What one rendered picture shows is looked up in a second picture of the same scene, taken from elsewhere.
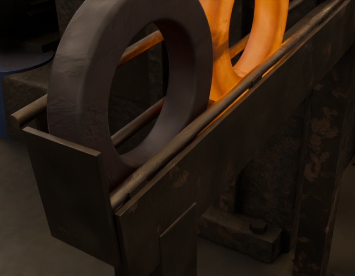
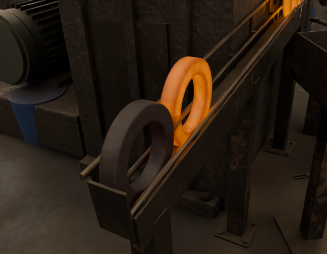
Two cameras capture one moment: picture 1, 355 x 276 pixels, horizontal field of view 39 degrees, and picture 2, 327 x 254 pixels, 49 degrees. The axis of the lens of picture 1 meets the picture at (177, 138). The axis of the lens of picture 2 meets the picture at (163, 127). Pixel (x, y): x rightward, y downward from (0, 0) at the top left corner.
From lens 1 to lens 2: 0.22 m
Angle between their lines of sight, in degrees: 3
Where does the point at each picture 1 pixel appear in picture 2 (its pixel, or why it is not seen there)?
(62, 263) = (85, 227)
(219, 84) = (177, 140)
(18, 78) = (45, 107)
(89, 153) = (121, 193)
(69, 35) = (108, 139)
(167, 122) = (153, 164)
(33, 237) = (64, 212)
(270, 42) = (203, 109)
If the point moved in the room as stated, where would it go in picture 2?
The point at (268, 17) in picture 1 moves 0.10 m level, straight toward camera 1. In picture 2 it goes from (201, 96) to (201, 118)
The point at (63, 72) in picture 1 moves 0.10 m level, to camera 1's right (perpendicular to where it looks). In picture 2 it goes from (107, 157) to (173, 151)
